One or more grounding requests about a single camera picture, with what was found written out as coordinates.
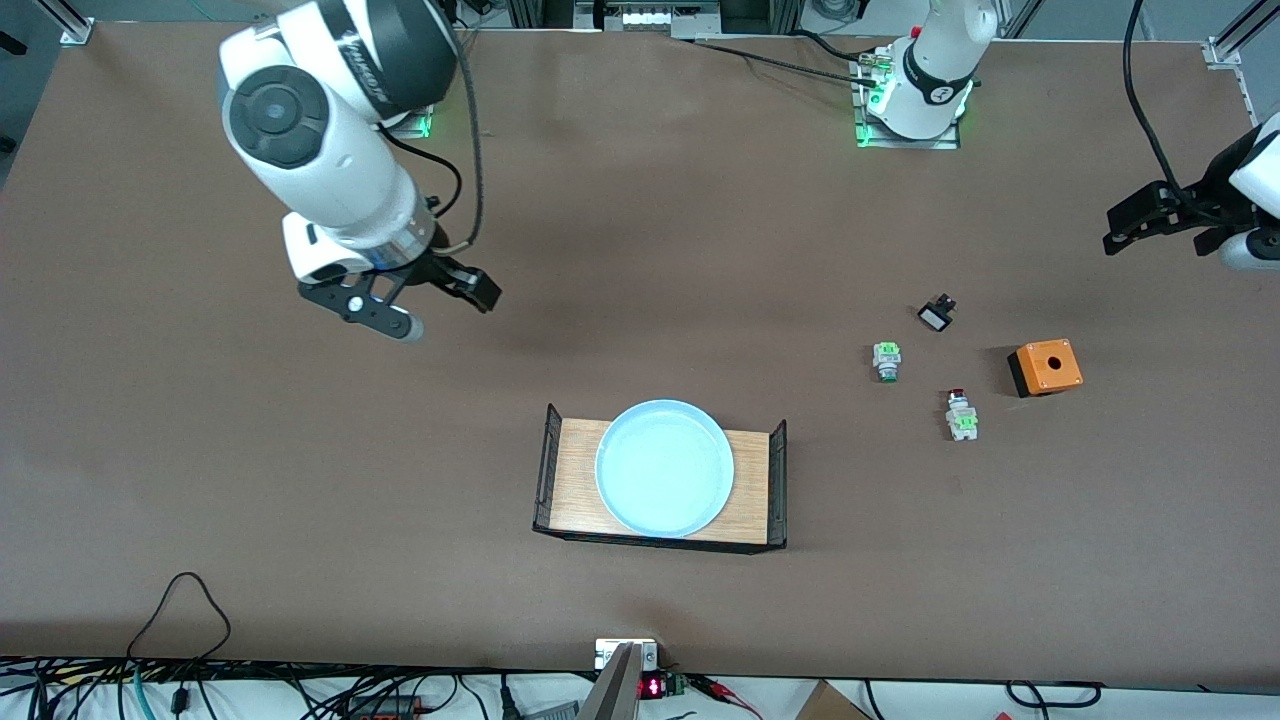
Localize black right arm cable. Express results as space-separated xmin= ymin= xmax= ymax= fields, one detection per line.
xmin=380 ymin=30 xmax=487 ymax=253

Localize brown cardboard piece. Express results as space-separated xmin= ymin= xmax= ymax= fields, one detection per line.
xmin=795 ymin=680 xmax=873 ymax=720

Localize black cable across table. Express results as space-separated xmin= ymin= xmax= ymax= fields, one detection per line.
xmin=690 ymin=30 xmax=881 ymax=89

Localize silver metal clamp plate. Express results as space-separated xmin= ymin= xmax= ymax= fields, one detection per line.
xmin=594 ymin=638 xmax=661 ymax=671

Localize black curved cable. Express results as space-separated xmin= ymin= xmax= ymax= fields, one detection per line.
xmin=1003 ymin=680 xmax=1104 ymax=710

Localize red push button switch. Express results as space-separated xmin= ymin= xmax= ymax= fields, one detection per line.
xmin=945 ymin=386 xmax=980 ymax=443

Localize red wire leads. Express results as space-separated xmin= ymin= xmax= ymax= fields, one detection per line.
xmin=688 ymin=674 xmax=766 ymax=720

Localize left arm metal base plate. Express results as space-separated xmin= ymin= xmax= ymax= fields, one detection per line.
xmin=852 ymin=45 xmax=963 ymax=151

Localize aluminium profile corner post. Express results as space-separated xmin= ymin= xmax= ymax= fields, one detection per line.
xmin=35 ymin=0 xmax=96 ymax=47
xmin=1205 ymin=0 xmax=1280 ymax=67

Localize aluminium table edge rail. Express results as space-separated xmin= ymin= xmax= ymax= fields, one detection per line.
xmin=1236 ymin=66 xmax=1280 ymax=196

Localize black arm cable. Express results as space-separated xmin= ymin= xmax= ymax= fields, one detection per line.
xmin=1125 ymin=0 xmax=1216 ymax=201
xmin=380 ymin=30 xmax=487 ymax=253

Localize light blue round plate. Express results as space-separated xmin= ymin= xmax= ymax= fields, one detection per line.
xmin=595 ymin=399 xmax=736 ymax=539

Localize black power strip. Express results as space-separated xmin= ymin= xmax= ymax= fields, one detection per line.
xmin=340 ymin=693 xmax=426 ymax=720

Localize orange push button enclosure box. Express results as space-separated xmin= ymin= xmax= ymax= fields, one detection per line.
xmin=1006 ymin=339 xmax=1084 ymax=399

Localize black looped cable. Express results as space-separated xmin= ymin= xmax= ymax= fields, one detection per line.
xmin=125 ymin=571 xmax=233 ymax=663

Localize grey metal post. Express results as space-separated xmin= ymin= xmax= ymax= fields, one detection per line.
xmin=578 ymin=642 xmax=646 ymax=720

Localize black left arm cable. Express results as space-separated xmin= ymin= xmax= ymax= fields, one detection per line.
xmin=1125 ymin=0 xmax=1216 ymax=201

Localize black wire tray wooden base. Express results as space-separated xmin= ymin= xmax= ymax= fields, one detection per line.
xmin=531 ymin=403 xmax=789 ymax=554

